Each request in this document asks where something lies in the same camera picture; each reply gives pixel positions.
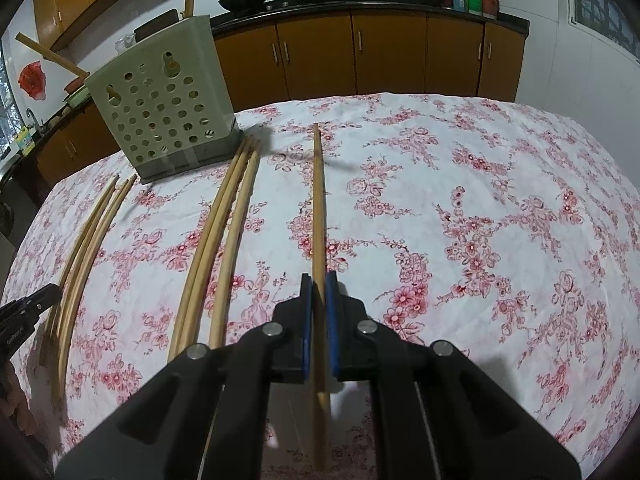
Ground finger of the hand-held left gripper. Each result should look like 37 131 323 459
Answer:
10 284 62 319

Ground barred window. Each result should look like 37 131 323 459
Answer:
569 0 640 67

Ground red paper decoration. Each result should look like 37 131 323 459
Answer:
17 60 49 101

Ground floral tablecloth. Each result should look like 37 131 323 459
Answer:
0 92 640 480

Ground person's left hand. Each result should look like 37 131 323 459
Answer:
0 362 37 441

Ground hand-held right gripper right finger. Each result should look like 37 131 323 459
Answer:
325 271 583 480

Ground stacked basins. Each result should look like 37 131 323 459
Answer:
63 77 92 107

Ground small window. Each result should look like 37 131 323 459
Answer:
0 42 15 156

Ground green perforated chopstick holder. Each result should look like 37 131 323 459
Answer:
84 12 246 185

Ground black kitchen countertop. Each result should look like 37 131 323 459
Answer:
0 0 531 171

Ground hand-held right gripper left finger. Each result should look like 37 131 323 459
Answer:
56 274 314 480

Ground wooden lower kitchen cabinets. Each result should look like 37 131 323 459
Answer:
32 10 530 188

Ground dark cutting board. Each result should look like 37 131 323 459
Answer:
135 8 180 43

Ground yellow dish soap bottle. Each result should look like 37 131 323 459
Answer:
15 127 39 154

